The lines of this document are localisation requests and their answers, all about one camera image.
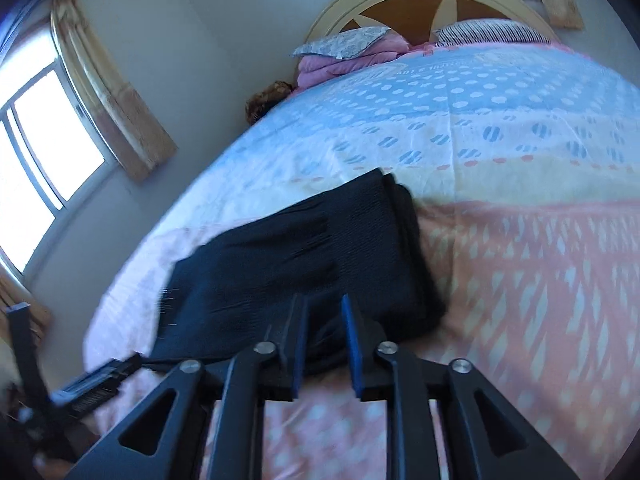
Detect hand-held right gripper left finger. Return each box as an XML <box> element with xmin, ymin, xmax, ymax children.
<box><xmin>65</xmin><ymin>292</ymin><xmax>310</xmax><ymax>480</ymax></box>

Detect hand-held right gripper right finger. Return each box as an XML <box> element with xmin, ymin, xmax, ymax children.
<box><xmin>341</xmin><ymin>295</ymin><xmax>583</xmax><ymax>480</ymax></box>

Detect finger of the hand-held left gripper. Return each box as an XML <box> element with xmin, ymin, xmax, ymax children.
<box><xmin>7</xmin><ymin>303</ymin><xmax>51</xmax><ymax>403</ymax></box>
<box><xmin>50</xmin><ymin>352</ymin><xmax>146</xmax><ymax>413</ymax></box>

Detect black pants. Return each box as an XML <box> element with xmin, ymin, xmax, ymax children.
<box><xmin>147</xmin><ymin>167</ymin><xmax>448</xmax><ymax>376</ymax></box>

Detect large side window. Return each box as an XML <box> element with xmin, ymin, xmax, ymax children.
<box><xmin>0</xmin><ymin>27</ymin><xmax>118</xmax><ymax>276</ymax></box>

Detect polka dot bed sheet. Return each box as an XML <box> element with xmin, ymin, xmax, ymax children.
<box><xmin>82</xmin><ymin>42</ymin><xmax>640</xmax><ymax>480</ymax></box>

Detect brown fuzzy object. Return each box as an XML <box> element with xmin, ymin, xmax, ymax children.
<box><xmin>245</xmin><ymin>80</ymin><xmax>296</xmax><ymax>126</ymax></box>

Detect folded pink blanket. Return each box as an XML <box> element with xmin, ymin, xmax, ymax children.
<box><xmin>297</xmin><ymin>32</ymin><xmax>433</xmax><ymax>92</ymax></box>

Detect grey patterned pillow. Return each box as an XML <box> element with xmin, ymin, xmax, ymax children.
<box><xmin>291</xmin><ymin>26</ymin><xmax>393</xmax><ymax>61</ymax></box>

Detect striped pillow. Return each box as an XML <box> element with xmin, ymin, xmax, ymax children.
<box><xmin>432</xmin><ymin>19</ymin><xmax>551</xmax><ymax>46</ymax></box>

